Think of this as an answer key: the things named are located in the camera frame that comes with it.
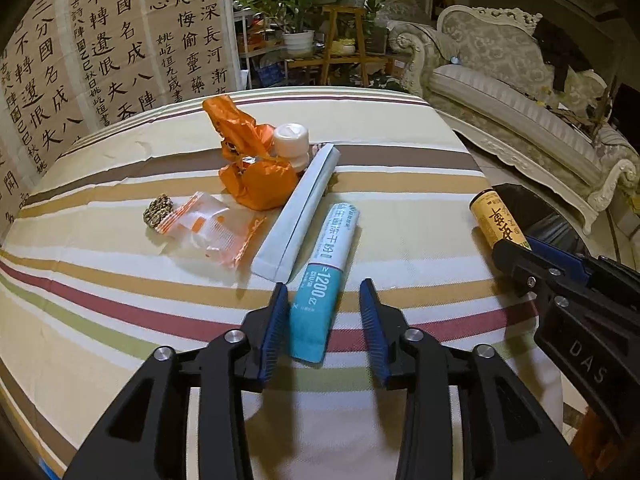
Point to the white metal shelf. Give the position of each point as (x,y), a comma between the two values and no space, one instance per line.
(255,55)

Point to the trash bin with black bag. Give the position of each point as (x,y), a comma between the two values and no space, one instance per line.
(545,215)

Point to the wooden plant stand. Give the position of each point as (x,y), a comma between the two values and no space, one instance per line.
(325,62)

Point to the black jacket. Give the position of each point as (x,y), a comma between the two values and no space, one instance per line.
(562,50)

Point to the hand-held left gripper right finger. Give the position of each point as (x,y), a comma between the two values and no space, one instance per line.
(372,335)

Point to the grey paper sleeve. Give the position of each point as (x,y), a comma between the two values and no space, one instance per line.
(300,210)

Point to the white plastic bottle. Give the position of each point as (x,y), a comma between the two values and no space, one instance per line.
(292,142)

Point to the patterned armchair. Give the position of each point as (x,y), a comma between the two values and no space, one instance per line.
(410,45)

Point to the ornate white sofa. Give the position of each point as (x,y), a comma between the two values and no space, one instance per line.
(500,95)

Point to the leafy plant in white pot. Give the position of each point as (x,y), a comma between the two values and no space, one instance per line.
(298,42)

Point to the clear zip bag orange print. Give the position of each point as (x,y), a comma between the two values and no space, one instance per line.
(210,230)

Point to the teal and white packet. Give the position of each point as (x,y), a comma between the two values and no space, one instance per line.
(320,280)

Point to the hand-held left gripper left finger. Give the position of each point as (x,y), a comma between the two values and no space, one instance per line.
(272,332)

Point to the seeded snack piece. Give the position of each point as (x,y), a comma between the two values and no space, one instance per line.
(157,212)

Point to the dark bottle with yellow label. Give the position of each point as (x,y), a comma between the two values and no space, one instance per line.
(495,217)

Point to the striped tablecloth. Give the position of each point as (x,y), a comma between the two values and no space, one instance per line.
(125,300)

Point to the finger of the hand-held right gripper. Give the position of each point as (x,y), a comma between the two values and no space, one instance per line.
(525,270)
(560,257)

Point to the yellow bowl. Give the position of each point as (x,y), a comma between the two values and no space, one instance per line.
(344,46)

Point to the orange plastic bag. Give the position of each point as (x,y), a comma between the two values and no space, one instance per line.
(260,180)

